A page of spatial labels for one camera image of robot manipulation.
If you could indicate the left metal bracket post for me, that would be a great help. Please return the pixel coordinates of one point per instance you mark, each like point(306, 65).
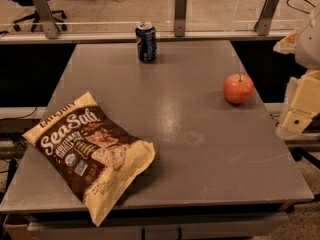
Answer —
point(46, 18)

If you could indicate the blue soda can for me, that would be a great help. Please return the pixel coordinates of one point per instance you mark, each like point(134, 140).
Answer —
point(146, 42)

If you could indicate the red apple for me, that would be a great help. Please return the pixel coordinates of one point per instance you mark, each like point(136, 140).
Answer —
point(238, 88)

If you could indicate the glass barrier panel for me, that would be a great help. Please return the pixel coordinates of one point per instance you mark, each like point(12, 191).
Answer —
point(201, 15)

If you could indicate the right metal bracket post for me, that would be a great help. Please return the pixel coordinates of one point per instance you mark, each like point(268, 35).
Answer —
point(263, 24)

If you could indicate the brown sea salt chip bag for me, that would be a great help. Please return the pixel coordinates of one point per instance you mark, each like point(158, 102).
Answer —
point(95, 156)

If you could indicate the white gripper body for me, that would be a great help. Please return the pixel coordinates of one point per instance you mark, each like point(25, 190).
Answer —
point(309, 45)

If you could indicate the metal bracket post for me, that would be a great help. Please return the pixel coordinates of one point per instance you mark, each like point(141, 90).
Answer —
point(263, 24)
point(180, 8)
point(46, 18)

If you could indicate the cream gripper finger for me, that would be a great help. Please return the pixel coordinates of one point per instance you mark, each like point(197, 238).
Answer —
point(287, 44)
point(301, 104)

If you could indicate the middle metal bracket post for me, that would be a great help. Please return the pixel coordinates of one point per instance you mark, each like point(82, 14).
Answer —
point(180, 8)

